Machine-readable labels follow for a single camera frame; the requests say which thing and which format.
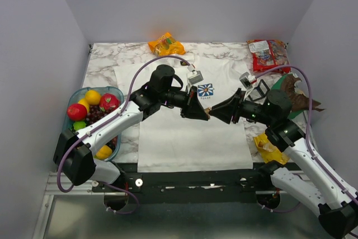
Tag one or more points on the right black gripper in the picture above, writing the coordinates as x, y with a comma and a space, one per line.
224, 111

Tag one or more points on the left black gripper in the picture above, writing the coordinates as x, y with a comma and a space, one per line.
193, 109

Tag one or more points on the red maple leaf brooch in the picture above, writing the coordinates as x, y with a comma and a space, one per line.
207, 111

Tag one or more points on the black brooch display box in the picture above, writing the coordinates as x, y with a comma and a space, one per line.
259, 92

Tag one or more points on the white t-shirt daisy print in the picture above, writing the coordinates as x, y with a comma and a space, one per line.
166, 142

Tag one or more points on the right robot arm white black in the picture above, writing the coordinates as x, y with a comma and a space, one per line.
328, 196

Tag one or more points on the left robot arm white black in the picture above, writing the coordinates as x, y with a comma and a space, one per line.
75, 151

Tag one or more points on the yellow Lays chips bag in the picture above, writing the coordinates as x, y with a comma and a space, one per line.
268, 151

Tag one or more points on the red candy bag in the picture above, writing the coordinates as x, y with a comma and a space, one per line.
267, 54

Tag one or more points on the orange gummy candy bag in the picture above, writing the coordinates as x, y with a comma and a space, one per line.
166, 45

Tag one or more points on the red pink dragon fruit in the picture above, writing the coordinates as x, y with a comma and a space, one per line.
109, 102

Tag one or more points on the dark red grapes bunch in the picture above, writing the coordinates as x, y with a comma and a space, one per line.
98, 112

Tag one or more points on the yellow orange fruit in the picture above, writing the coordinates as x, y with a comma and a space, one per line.
92, 97

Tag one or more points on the clear teal fruit container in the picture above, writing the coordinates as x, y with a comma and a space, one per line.
80, 95

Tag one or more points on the yellow banana fruit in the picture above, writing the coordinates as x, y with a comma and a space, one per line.
85, 104

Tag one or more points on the red apple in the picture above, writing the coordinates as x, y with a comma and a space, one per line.
76, 112

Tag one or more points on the green striped fruit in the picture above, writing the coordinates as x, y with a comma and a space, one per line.
78, 125

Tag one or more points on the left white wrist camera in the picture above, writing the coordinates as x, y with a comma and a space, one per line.
193, 77

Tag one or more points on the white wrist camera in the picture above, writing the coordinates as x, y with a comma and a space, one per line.
193, 77
248, 80

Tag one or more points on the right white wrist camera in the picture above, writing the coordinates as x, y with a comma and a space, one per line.
248, 80

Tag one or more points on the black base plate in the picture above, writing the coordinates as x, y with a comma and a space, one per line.
184, 187

